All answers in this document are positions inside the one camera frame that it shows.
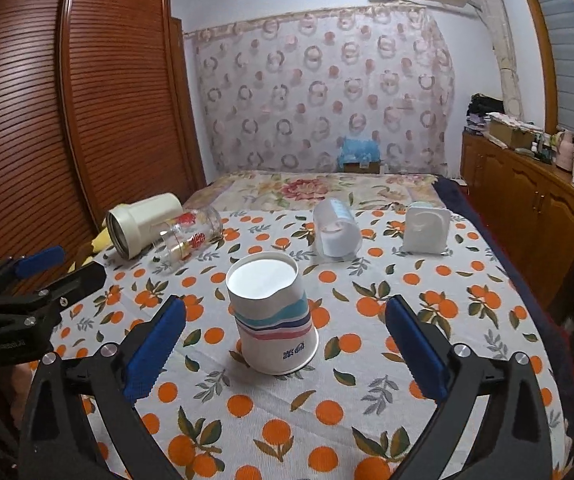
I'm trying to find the open cardboard box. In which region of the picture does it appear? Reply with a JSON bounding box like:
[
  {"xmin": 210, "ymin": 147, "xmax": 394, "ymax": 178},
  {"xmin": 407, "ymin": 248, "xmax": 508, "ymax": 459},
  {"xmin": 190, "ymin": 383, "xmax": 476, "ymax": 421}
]
[{"xmin": 488, "ymin": 119, "xmax": 538, "ymax": 150}]

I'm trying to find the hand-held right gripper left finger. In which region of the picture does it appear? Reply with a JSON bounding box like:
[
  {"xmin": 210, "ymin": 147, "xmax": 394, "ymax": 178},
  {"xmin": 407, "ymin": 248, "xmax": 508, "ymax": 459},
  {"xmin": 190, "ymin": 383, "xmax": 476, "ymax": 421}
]
[{"xmin": 19, "ymin": 294, "xmax": 188, "ymax": 480}]

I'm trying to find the brown louvered wardrobe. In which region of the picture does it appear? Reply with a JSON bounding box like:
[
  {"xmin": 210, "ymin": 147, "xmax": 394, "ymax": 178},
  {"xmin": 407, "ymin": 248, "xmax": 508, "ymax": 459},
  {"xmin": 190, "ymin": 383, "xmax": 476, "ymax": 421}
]
[{"xmin": 0, "ymin": 0, "xmax": 208, "ymax": 286}]

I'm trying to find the translucent plastic cup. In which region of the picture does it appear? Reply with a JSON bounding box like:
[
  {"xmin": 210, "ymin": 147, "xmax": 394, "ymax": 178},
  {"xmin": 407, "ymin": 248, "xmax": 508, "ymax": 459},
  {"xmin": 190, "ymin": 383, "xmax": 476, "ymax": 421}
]
[{"xmin": 312, "ymin": 198, "xmax": 364, "ymax": 261}]

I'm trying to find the blue plastic packet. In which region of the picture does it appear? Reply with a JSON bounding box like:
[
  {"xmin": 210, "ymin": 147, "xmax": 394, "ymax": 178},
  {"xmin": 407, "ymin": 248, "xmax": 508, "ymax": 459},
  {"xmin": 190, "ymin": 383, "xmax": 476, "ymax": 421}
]
[{"xmin": 336, "ymin": 135, "xmax": 383, "ymax": 167}]

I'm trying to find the yellow cloth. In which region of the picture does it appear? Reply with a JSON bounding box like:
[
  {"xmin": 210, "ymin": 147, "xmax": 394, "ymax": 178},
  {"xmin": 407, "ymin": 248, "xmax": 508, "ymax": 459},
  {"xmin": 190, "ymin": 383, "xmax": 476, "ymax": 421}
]
[{"xmin": 66, "ymin": 227, "xmax": 114, "ymax": 277}]

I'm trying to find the striped paper cup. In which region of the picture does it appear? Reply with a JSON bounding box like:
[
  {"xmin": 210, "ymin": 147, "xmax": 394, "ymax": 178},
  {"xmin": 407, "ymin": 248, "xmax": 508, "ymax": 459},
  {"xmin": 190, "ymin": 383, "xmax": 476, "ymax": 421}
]
[{"xmin": 225, "ymin": 251, "xmax": 320, "ymax": 376}]

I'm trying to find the cream lace curtain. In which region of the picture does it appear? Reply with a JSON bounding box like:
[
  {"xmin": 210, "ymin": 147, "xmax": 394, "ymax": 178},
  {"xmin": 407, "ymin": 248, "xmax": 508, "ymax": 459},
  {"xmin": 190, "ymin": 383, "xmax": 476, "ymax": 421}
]
[{"xmin": 466, "ymin": 0, "xmax": 524, "ymax": 117}]

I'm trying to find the glass cup with red print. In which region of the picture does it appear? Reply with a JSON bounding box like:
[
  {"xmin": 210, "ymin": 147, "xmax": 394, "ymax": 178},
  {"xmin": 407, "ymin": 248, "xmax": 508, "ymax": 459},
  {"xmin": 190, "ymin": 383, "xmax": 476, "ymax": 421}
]
[{"xmin": 152, "ymin": 204, "xmax": 224, "ymax": 264}]

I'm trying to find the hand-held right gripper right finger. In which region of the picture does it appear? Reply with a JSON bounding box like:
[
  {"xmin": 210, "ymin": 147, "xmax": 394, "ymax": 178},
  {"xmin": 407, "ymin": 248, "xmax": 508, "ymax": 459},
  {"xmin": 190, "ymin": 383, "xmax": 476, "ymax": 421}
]
[{"xmin": 384, "ymin": 294, "xmax": 556, "ymax": 480}]

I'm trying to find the pile of dark clothes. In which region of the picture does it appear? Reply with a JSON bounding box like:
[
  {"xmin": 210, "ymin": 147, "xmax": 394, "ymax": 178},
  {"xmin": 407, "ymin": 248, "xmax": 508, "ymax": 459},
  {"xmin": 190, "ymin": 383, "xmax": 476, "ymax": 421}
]
[{"xmin": 466, "ymin": 93, "xmax": 506, "ymax": 135}]

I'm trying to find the orange fruit print cloth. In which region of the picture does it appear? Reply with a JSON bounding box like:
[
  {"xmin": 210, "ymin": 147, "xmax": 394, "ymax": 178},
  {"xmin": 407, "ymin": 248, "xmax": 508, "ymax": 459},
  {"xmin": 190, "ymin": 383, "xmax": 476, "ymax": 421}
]
[{"xmin": 49, "ymin": 207, "xmax": 568, "ymax": 480}]

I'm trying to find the pink bottle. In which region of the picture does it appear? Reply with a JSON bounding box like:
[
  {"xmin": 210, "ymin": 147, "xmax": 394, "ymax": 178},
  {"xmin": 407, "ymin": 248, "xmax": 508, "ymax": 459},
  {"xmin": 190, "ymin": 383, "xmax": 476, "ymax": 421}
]
[{"xmin": 555, "ymin": 130, "xmax": 574, "ymax": 171}]

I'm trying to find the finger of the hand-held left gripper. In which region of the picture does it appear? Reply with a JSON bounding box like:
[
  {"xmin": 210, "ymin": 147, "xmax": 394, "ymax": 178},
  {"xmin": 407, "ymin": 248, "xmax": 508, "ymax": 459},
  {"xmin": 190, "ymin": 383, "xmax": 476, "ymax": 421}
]
[
  {"xmin": 0, "ymin": 245, "xmax": 66, "ymax": 297},
  {"xmin": 0, "ymin": 262, "xmax": 108, "ymax": 329}
]

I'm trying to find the cream thermos cup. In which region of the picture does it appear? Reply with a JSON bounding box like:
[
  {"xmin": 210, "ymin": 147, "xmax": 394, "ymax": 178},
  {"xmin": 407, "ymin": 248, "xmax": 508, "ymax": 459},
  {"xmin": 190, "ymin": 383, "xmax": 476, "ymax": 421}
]
[{"xmin": 105, "ymin": 192, "xmax": 184, "ymax": 261}]

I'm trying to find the wooden side cabinet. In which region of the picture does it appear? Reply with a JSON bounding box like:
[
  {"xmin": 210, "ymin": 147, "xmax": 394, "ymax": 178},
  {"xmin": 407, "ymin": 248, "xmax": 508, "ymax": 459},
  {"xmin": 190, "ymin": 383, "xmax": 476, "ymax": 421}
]
[{"xmin": 460, "ymin": 130, "xmax": 574, "ymax": 346}]

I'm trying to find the floral bed sheet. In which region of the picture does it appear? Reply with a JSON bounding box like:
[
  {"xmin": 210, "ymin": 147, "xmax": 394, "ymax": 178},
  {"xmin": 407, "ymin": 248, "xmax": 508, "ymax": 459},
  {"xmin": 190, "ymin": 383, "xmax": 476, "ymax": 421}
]
[{"xmin": 187, "ymin": 170, "xmax": 444, "ymax": 214}]

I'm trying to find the small brown box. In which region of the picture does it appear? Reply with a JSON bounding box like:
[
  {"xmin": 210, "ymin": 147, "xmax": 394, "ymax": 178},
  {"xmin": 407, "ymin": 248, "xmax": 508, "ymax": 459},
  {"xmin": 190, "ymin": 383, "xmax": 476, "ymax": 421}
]
[{"xmin": 342, "ymin": 160, "xmax": 383, "ymax": 175}]

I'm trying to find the circle pattern curtain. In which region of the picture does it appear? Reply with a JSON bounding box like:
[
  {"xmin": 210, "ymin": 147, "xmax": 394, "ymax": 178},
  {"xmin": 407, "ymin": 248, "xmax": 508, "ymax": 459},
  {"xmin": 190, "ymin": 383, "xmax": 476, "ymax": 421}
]
[{"xmin": 183, "ymin": 4, "xmax": 456, "ymax": 174}]

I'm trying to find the white square cup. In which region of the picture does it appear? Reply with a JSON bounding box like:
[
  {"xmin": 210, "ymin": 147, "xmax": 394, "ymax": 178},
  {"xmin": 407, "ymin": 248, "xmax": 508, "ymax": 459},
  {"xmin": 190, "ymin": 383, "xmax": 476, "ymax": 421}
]
[{"xmin": 401, "ymin": 202, "xmax": 452, "ymax": 255}]

